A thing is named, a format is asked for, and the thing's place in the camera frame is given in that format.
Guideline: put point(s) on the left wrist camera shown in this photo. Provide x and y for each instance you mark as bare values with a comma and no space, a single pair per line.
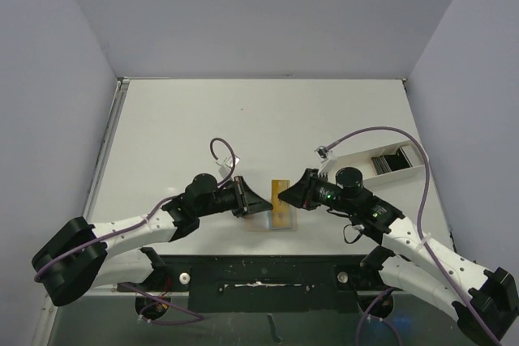
227,164

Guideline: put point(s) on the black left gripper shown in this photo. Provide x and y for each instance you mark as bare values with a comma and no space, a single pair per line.
246,201

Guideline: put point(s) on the beige card holder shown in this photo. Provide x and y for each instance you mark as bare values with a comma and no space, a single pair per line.
260,222

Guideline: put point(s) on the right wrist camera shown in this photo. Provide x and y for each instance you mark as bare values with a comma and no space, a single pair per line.
327,160

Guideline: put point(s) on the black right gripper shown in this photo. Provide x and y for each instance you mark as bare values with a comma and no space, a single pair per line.
306,189

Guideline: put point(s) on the aluminium table frame rail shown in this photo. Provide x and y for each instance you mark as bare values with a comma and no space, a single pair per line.
106,142

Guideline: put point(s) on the black cards in tray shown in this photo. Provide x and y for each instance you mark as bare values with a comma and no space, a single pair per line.
388,163

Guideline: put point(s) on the white plastic tray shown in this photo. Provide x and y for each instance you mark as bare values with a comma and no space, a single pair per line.
362,162

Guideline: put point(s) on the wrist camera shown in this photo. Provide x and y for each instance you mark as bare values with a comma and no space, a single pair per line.
327,160
227,164

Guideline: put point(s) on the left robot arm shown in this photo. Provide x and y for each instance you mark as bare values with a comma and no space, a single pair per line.
81,255

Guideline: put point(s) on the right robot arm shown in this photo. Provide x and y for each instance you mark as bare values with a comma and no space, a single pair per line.
483,303

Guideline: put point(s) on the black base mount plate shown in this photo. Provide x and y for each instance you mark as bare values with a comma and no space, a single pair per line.
263,283

